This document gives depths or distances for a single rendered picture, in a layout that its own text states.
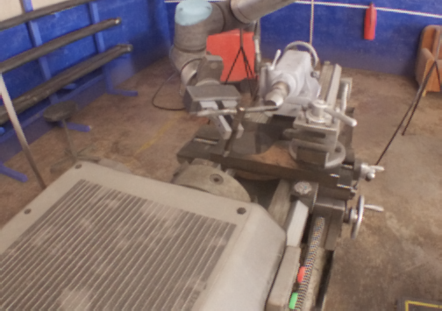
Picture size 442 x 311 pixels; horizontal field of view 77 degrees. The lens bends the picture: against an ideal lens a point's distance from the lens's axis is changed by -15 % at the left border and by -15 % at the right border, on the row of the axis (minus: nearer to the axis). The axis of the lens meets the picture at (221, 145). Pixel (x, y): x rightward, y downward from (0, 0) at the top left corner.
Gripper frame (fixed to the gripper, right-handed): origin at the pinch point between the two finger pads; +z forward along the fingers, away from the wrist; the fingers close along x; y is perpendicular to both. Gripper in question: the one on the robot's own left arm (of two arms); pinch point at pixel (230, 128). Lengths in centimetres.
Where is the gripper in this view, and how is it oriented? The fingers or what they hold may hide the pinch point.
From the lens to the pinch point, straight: 71.9
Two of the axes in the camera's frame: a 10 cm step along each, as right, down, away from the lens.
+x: -8.8, 1.0, -4.6
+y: -2.6, 7.1, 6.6
